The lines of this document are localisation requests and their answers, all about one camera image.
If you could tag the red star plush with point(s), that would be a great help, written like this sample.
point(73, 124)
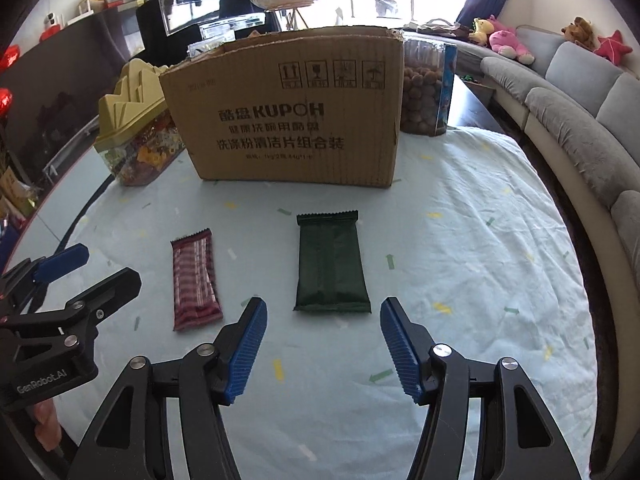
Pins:
point(612, 47)

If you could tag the pink plush toy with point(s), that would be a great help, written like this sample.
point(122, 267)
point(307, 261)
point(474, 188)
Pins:
point(510, 42)

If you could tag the red foil balloon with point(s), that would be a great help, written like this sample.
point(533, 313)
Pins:
point(9, 57)

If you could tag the grey curved sofa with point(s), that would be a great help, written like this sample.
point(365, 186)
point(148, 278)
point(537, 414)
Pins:
point(575, 95)

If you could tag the black glossy piano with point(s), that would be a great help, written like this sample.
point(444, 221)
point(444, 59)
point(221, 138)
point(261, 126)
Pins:
point(200, 15)

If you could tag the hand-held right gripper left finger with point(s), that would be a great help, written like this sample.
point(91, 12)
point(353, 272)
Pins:
point(245, 350)

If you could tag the light blue printed tablecloth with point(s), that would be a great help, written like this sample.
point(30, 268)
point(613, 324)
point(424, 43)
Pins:
point(475, 260)

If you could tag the clear jar of brown balls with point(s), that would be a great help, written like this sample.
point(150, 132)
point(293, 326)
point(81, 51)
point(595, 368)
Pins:
point(420, 95)

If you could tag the brown cardboard box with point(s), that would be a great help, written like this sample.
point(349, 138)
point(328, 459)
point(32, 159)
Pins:
point(280, 110)

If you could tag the dark wooden sideboard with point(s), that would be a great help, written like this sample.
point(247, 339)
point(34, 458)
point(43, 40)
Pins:
point(60, 85)

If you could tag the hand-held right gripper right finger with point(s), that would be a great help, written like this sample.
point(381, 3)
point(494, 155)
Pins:
point(402, 350)

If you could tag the maroon striped snack packet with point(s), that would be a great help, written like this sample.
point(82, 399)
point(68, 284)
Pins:
point(195, 280)

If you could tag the brown plush toy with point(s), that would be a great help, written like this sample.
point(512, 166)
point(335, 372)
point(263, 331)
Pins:
point(580, 32)

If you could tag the person's left hand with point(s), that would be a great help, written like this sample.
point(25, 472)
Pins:
point(47, 422)

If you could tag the yellow-lidded clear snack container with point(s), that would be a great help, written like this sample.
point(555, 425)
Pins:
point(130, 105)

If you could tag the yellow plush toy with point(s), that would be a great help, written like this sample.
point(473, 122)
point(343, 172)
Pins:
point(480, 30)

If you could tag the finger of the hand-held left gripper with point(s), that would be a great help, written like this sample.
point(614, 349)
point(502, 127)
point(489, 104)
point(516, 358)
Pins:
point(115, 287)
point(65, 260)

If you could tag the dark green snack packet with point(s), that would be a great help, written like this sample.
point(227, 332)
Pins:
point(330, 265)

